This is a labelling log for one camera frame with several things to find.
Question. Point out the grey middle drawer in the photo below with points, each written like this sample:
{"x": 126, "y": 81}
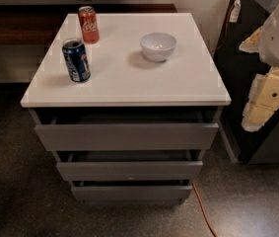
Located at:
{"x": 150, "y": 165}

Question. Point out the grey top drawer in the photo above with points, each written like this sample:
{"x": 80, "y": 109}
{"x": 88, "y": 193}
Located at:
{"x": 114, "y": 129}

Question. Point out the dark wooden bench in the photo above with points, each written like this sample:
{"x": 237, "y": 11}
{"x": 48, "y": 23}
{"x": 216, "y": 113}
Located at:
{"x": 32, "y": 24}

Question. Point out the red coca-cola can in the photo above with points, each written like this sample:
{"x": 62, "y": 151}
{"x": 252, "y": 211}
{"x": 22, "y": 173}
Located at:
{"x": 88, "y": 23}

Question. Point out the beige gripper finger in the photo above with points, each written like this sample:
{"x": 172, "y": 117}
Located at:
{"x": 252, "y": 43}
{"x": 263, "y": 100}

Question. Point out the grey bottom drawer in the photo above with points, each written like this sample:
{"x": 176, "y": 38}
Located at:
{"x": 126, "y": 192}

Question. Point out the black cabinet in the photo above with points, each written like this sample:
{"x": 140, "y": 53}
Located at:
{"x": 243, "y": 73}

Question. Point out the grey drawer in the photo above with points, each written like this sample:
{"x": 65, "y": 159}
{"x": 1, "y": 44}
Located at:
{"x": 114, "y": 129}
{"x": 126, "y": 192}
{"x": 150, "y": 165}

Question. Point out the grey drawer cabinet white top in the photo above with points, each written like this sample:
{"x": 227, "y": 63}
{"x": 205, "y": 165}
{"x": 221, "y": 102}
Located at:
{"x": 123, "y": 77}

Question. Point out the white cable tag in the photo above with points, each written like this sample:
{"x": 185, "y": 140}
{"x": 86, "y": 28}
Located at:
{"x": 235, "y": 12}

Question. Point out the white bowl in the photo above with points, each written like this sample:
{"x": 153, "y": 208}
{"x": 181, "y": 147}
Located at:
{"x": 158, "y": 47}

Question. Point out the blue pepsi can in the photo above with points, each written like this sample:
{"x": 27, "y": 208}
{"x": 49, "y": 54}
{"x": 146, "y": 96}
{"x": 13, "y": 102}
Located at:
{"x": 75, "y": 56}

